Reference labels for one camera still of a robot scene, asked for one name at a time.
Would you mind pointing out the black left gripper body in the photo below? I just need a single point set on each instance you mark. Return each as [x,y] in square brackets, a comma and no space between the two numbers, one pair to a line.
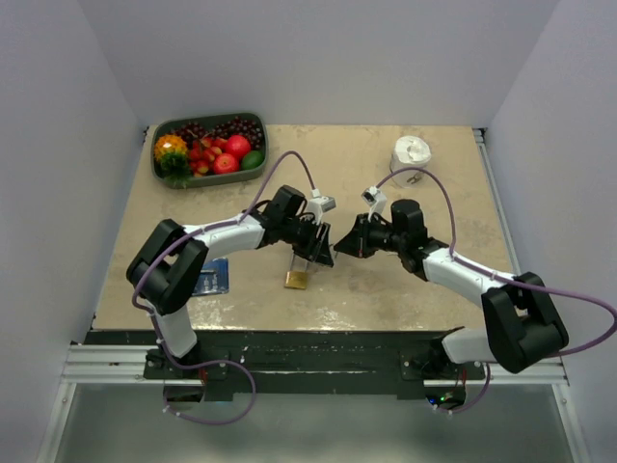
[300,234]

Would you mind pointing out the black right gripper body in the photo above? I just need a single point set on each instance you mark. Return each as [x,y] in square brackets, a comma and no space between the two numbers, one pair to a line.
[377,237]

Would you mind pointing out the large brass padlock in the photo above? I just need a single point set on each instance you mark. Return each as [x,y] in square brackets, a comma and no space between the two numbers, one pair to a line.
[297,275]

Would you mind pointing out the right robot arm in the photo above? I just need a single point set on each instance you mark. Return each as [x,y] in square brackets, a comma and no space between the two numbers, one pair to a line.
[521,323]

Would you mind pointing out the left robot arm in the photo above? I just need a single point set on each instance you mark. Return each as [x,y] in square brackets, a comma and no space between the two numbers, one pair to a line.
[167,268]

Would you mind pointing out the green lime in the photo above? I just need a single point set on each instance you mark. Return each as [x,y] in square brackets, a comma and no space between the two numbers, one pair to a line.
[252,160]

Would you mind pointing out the white paper roll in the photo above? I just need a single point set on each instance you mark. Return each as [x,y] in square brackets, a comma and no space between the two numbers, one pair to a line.
[409,151]

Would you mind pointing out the blue blister pack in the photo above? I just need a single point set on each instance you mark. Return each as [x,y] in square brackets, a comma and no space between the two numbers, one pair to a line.
[213,278]

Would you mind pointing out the red apple lower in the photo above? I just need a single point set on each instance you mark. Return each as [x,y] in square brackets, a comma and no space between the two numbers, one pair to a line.
[225,164]

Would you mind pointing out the red apple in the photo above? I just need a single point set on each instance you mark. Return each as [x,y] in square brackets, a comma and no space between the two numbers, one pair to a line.
[225,164]
[238,146]

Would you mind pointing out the red apple upper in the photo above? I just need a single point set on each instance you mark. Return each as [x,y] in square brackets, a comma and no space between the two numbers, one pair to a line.
[238,146]

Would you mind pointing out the dark grape bunch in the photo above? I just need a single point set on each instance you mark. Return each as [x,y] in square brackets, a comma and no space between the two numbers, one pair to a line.
[207,130]

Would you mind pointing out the small red fruits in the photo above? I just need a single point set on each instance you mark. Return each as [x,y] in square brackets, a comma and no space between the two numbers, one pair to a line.
[203,153]

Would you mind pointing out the orange green fake fruit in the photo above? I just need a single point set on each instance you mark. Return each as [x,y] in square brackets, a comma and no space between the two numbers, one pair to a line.
[171,156]

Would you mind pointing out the green fruit tray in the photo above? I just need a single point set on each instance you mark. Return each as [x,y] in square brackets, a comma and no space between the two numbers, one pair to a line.
[208,180]

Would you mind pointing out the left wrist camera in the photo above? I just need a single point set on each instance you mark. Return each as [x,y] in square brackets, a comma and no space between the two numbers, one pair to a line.
[318,205]

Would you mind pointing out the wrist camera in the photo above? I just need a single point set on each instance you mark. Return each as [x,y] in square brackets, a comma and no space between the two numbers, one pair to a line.
[318,205]
[375,199]

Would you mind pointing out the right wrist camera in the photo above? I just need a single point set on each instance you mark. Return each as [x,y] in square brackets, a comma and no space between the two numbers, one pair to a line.
[375,199]

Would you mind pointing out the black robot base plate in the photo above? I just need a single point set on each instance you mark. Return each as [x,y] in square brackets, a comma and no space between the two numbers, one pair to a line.
[407,365]

